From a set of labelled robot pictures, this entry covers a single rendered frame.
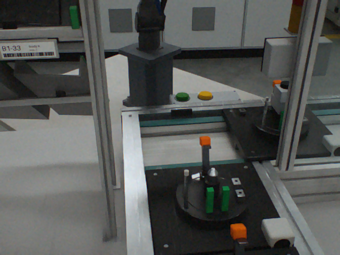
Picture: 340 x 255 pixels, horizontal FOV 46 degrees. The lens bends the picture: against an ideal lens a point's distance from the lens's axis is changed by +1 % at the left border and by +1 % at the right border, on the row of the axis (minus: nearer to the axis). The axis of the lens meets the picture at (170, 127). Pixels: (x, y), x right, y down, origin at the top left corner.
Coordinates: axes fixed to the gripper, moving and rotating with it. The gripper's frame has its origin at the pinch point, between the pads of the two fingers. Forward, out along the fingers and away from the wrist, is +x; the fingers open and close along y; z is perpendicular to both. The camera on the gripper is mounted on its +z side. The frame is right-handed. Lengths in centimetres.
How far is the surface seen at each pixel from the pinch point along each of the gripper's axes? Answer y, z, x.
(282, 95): 26.4, 21.8, 17.5
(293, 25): 21.7, 32.2, -2.2
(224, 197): 6, 50, 23
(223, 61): 89, -268, 122
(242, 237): 5, 63, 19
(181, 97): 5.8, -0.7, 27.7
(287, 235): 16, 56, 26
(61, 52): -73, -286, 112
